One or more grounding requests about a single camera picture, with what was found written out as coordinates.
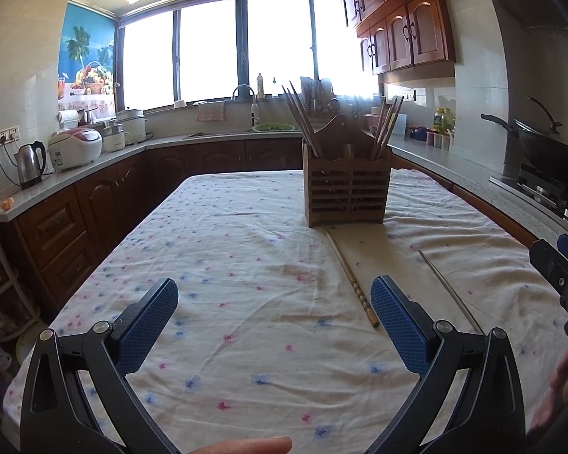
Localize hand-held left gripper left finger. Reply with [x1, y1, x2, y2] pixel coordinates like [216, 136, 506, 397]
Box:
[21, 278, 181, 454]

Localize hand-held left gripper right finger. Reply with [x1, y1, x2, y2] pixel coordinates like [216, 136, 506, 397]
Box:
[370, 275, 526, 454]

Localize thin metal chopstick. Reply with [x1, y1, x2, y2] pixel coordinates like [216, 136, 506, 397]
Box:
[417, 249, 485, 336]

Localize ringed brown wooden chopstick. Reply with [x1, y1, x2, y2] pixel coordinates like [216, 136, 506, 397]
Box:
[324, 229, 381, 328]

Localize wooden utensil holder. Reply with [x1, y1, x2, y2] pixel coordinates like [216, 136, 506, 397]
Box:
[302, 116, 393, 228]

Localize person's right hand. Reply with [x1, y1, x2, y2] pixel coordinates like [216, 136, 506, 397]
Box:
[530, 343, 568, 433]

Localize person's left hand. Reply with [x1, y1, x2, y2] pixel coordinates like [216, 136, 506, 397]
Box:
[187, 436, 293, 454]

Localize gas stove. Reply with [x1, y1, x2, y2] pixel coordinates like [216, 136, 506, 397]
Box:
[489, 163, 568, 224]

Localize black wok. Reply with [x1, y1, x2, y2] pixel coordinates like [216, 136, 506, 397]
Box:
[480, 96, 568, 185]

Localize floral white tablecloth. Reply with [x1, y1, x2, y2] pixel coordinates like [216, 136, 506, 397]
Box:
[2, 168, 568, 454]

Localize plastic storage shelf rack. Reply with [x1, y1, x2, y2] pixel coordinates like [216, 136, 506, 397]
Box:
[0, 222, 42, 344]

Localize small white food steamer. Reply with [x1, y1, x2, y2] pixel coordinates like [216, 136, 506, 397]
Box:
[101, 120, 126, 153]

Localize pink and white rice cooker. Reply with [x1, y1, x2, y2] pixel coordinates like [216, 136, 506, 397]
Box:
[47, 127, 104, 172]

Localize steel electric kettle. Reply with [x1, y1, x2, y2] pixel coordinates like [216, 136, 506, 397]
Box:
[15, 140, 47, 191]

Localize large white rice cooker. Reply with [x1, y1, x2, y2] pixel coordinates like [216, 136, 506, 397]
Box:
[116, 106, 148, 145]

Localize bundle of wooden chopsticks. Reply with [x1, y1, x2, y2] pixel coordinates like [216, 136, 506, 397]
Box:
[369, 95, 405, 162]
[281, 80, 326, 160]

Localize checked dish towel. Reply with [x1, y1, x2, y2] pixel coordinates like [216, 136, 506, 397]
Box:
[197, 102, 227, 123]

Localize curved steel faucet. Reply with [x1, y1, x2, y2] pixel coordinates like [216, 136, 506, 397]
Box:
[230, 84, 259, 126]

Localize large kitchen window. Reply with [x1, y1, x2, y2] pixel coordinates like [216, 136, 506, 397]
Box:
[116, 0, 382, 110]

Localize wooden upper cabinets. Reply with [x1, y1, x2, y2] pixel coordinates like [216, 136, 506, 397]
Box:
[334, 0, 457, 76]

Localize black power cable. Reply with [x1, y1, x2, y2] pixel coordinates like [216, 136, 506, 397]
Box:
[0, 139, 22, 187]

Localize wire dish rack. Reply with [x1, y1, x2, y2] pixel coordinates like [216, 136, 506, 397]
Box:
[300, 76, 342, 115]

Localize tropical fruit wall poster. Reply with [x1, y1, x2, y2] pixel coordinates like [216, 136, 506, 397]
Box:
[58, 2, 117, 114]

